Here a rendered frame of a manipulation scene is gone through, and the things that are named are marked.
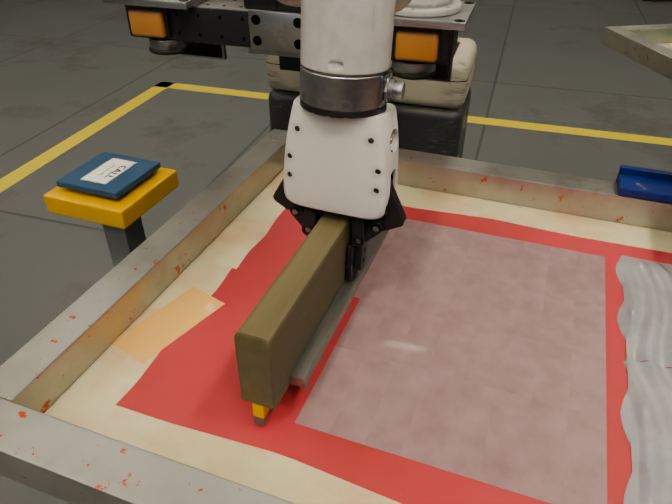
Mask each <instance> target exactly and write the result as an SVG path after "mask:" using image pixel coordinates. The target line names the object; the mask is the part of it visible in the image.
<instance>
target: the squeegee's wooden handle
mask: <svg viewBox="0 0 672 504"><path fill-rule="evenodd" d="M351 237H352V227H351V216H346V215H341V214H336V213H331V212H326V211H325V213H324V214H323V215H322V217H321V218H320V219H319V221H318V222H317V224H316V225H315V226H314V228H313V229H312V230H311V232H310V233H309V234H308V236H307V237H306V238H305V240H304V241H303V243H302V244H301V245H300V247H299V248H298V249H297V251H296V252H295V253H294V255H293V256H292V257H291V259H290V260H289V262H288V263H287V264H286V266H285V267H284V268H283V270H282V271H281V272H280V274H279V275H278V276H277V278H276V279H275V281H274V282H273V283H272V285H271V286H270V287H269V289H268V290H267V291H266V293H265V294H264V295H263V297H262V298H261V300H260V301H259V302H258V304H257V305H256V306H255V308H254V309H253V310H252V312H251V313H250V314H249V316H248V317H247V318H246V320H245V321H244V323H243V324H242V325H241V327H240V328H239V329H238V331H237V332H236V334H235V335H234V342H235V350H236V358H237V366H238V374H239V382H240V390H241V398H242V400H245V401H248V402H252V403H255V404H258V405H261V406H264V407H268V408H271V409H276V408H277V406H278V404H279V402H280V400H281V399H282V397H283V395H284V393H285V392H286V390H287V388H288V386H289V385H290V374H291V373H292V371H293V369H294V368H295V366H296V364H297V362H298V361H299V359H300V357H301V355H302V354H303V352H304V350H305V348H306V347H307V345H308V343H309V342H310V340H311V338H312V336H313V335H314V333H315V331H316V329H317V328H318V326H319V324H320V322H321V321H322V319H323V317H324V315H325V314H326V312H327V310H328V309H329V307H330V305H331V303H332V302H333V300H334V298H335V296H336V295H337V293H338V291H339V289H340V288H341V286H342V284H343V283H344V281H345V279H346V278H345V262H346V247H347V245H348V243H349V242H350V241H351Z"/></svg>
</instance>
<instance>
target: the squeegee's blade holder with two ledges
mask: <svg viewBox="0 0 672 504"><path fill-rule="evenodd" d="M388 232H389V230H385V231H382V232H381V233H379V234H378V235H376V236H375V237H373V238H372V239H370V240H368V241H367V248H366V260H365V265H364V267H363V269H362V270H358V271H357V272H356V274H355V276H354V277H353V279H352V280H347V279H345V281H344V283H343V284H342V286H341V288H340V289H339V291H338V293H337V295H336V296H335V298H334V300H333V302H332V303H331V305H330V307H329V309H328V310H327V312H326V314H325V315H324V317H323V319H322V321H321V322H320V324H319V326H318V328H317V329H316V331H315V333H314V335H313V336H312V338H311V340H310V342H309V343H308V345H307V347H306V348H305V350H304V352H303V354H302V355H301V357H300V359H299V361H298V362H297V364H296V366H295V368H294V369H293V371H292V373H291V374H290V384H292V385H295V386H298V387H302V388H303V387H305V386H306V385H307V383H308V381H309V379H310V377H311V375H312V373H313V371H314V370H315V368H316V366H317V364H318V362H319V360H320V358H321V357H322V355H323V353H324V351H325V349H326V347H327V345H328V343H329V342H330V340H331V338H332V336H333V334H334V332H335V330H336V329H337V327H338V325H339V323H340V321H341V319H342V317H343V316H344V314H345V312H346V310H347V308H348V306H349V304H350V302H351V301H352V299H353V297H354V295H355V293H356V291H357V289H358V288H359V286H360V284H361V282H362V280H363V278H364V276H365V274H366V273H367V271H368V269H369V267H370V265H371V263H372V261H373V260H374V258H375V256H376V254H377V252H378V250H379V248H380V246H381V245H382V243H383V241H384V239H385V237H386V235H387V233H388Z"/></svg>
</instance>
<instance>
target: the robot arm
mask: <svg viewBox="0 0 672 504"><path fill-rule="evenodd" d="M277 1H279V2H280V3H282V4H285V5H288V6H294V7H301V45H300V64H301V65H300V95H299V96H298V97H297V98H296V99H295V100H294V102H293V106H292V110H291V115H290V120H289V125H288V131H287V138H286V146H285V157H284V177H283V180H282V181H281V183H280V185H279V186H278V188H277V190H276V191H275V193H274V195H273V198H274V200H275V201H276V202H278V203H279V204H280V205H282V206H283V207H284V208H286V209H287V210H290V212H291V214H292V215H293V216H294V218H295V219H296V220H297V221H298V222H299V224H300V225H301V226H302V232H303V233H304V234H305V235H307V236H308V234H309V233H310V232H311V230H312V229H313V228H314V226H315V225H316V224H317V222H318V221H319V219H320V218H321V217H322V215H323V214H324V211H326V212H331V213H336V214H341V215H346V216H351V227H352V237H351V241H350V242H349V243H348V245H347V247H346V262H345V278H346V279H347V280H352V279H353V277H354V276H355V274H356V272H357V271H358V270H362V269H363V267H364V265H365V260H366V248H367V241H368V240H370V239H372V238H373V237H375V236H376V235H378V234H379V233H381V232H382V231H385V230H390V229H394V228H398V227H401V226H403V224H404V222H405V221H406V219H407V216H406V214H405V211H404V209H403V207H402V204H401V202H400V200H399V198H398V195H397V193H396V192H397V182H398V156H399V141H398V120H397V111H396V107H395V105H393V104H391V103H387V102H388V101H389V100H390V99H394V98H398V99H403V97H404V94H405V83H404V82H397V80H394V79H393V74H392V70H391V69H390V63H391V52H392V41H393V30H394V16H395V15H396V16H403V17H413V18H435V17H445V16H450V15H453V14H456V13H458V12H459V11H460V10H461V5H462V3H461V1H460V0H277ZM385 210H386V212H387V214H385V215H384V213H385Z"/></svg>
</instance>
